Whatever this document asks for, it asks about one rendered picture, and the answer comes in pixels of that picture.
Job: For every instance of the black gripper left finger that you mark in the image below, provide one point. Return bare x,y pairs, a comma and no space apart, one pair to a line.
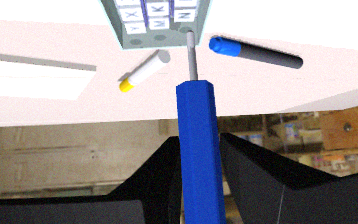
151,195

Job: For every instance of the black marker with blue cap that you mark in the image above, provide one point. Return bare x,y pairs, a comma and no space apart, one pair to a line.
248,51

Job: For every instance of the white cylinder with yellow tip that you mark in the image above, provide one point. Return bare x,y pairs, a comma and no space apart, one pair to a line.
153,64

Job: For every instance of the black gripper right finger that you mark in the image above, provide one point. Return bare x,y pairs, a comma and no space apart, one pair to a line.
271,189

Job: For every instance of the white sheet of paper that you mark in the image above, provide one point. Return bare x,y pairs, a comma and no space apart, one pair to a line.
42,78

